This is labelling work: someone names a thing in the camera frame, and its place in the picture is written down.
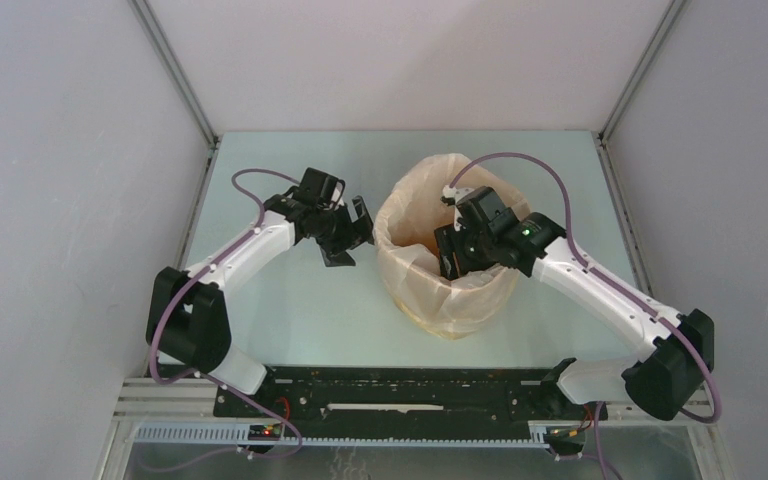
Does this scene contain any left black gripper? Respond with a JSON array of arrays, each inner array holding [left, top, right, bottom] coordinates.
[[314, 197, 385, 267]]

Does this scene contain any translucent yellowish trash bag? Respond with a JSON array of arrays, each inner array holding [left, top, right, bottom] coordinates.
[[373, 153, 534, 336]]

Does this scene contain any orange plastic trash bin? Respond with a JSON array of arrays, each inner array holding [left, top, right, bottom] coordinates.
[[393, 198, 524, 341]]

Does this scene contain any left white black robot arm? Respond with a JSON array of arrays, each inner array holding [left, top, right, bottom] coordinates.
[[146, 168, 373, 417]]

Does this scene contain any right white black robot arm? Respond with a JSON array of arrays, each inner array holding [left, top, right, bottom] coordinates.
[[435, 186, 714, 421]]

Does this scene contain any small lit circuit board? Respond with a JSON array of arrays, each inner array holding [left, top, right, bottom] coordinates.
[[247, 424, 283, 441]]

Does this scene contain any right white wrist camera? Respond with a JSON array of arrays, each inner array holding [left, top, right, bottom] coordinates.
[[441, 185, 474, 206]]

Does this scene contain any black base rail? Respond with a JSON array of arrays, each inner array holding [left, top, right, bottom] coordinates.
[[211, 360, 611, 452]]

